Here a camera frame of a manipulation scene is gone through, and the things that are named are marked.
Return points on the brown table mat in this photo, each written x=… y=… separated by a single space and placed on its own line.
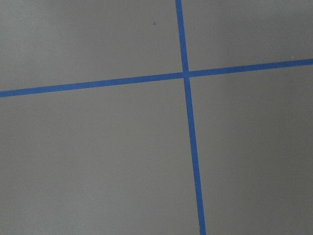
x=156 y=117

